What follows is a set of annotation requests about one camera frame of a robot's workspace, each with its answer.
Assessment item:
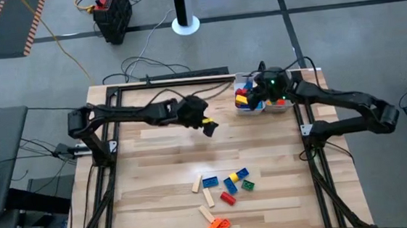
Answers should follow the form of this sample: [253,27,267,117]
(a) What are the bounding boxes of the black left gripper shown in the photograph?
[176,92,221,140]

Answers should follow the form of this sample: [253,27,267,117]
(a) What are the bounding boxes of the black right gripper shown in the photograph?
[244,65,295,111]

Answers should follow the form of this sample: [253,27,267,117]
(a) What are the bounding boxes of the beige plastic bin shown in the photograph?
[260,68,297,115]

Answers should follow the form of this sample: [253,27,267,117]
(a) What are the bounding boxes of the green toy brick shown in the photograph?
[240,179,256,192]

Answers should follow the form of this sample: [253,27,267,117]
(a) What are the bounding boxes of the wooden plank block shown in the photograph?
[189,174,205,195]
[202,187,216,209]
[197,203,216,225]

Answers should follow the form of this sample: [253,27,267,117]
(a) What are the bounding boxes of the black power strip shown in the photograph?
[138,65,230,84]

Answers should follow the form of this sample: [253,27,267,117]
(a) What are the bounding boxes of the black crate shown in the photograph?
[91,0,136,47]

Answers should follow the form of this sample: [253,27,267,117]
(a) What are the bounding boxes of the black power adapter box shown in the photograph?
[52,139,93,160]

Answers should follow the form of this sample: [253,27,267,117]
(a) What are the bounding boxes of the dark grey desk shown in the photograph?
[0,104,38,220]

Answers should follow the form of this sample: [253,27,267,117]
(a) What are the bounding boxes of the black mat orange striped edges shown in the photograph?
[0,0,53,60]

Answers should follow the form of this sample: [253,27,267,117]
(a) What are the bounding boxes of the black table frame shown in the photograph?
[54,64,376,228]

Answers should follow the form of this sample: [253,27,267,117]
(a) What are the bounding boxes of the black floor cable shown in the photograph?
[99,51,194,87]

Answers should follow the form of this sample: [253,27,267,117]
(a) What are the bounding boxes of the white floor cable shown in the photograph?
[120,7,182,83]

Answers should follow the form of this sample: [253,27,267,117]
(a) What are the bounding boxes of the yellow floor cable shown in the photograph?
[18,0,96,91]

